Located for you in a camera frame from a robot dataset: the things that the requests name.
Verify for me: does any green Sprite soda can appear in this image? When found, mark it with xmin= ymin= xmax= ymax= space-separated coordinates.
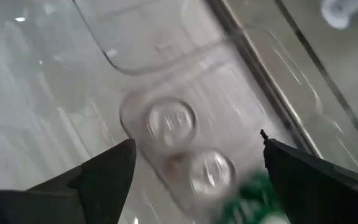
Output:
xmin=214 ymin=170 xmax=290 ymax=224

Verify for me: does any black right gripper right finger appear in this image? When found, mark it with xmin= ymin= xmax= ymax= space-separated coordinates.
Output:
xmin=259 ymin=129 xmax=358 ymax=224

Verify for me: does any clear plastic bin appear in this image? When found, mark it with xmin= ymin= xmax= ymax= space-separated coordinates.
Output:
xmin=71 ymin=0 xmax=229 ymax=77
xmin=119 ymin=43 xmax=291 ymax=218

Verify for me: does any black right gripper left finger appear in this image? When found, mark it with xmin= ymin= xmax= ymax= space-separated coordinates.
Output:
xmin=0 ymin=138 xmax=138 ymax=224

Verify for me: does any white round object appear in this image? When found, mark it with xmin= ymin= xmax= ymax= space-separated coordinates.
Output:
xmin=319 ymin=0 xmax=358 ymax=31

